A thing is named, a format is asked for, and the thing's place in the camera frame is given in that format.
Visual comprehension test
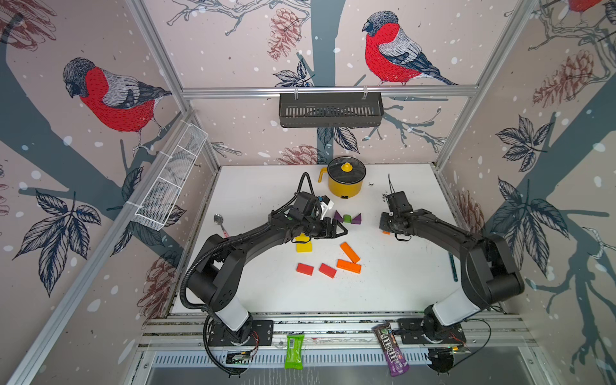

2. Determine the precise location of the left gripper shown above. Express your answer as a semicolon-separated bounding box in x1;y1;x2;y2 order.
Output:
300;217;347;238

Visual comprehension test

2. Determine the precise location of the metal spoon pink handle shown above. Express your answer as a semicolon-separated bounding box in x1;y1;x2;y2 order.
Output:
213;213;229;238

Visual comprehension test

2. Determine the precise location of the small yellow block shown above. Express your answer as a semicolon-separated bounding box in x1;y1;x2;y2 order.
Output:
293;234;311;244

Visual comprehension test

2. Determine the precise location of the yellow pot with lid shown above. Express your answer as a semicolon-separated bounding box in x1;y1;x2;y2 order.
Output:
318;156;367;199

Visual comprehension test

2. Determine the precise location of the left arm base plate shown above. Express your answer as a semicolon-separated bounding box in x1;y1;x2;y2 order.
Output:
205;319;274;347

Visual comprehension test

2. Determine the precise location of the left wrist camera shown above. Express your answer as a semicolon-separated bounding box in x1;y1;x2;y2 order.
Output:
318;196;335;220

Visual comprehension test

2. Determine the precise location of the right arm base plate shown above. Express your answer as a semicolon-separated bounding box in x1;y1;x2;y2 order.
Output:
395;318;467;345

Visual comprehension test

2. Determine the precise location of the fork with teal handle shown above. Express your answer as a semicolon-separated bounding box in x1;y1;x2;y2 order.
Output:
449;253;459;282

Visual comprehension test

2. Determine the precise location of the orange slanted block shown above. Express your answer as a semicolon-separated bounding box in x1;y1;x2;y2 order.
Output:
337;259;362;274

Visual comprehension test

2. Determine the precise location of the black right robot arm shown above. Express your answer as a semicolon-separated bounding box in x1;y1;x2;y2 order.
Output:
380;191;525;343

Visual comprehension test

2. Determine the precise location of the red square block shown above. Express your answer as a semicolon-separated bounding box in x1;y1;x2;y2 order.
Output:
296;263;314;276

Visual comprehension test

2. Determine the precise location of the purple m&m candy packet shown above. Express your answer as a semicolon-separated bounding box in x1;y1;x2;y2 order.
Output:
372;322;409;377

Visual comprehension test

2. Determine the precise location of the green snack packet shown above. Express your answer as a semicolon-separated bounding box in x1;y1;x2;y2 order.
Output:
285;335;305;370

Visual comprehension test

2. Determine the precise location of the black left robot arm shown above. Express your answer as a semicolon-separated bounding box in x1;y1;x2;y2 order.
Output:
179;192;347;343

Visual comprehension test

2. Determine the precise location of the black wire shelf basket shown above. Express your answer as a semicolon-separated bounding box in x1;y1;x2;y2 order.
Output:
278;92;384;128

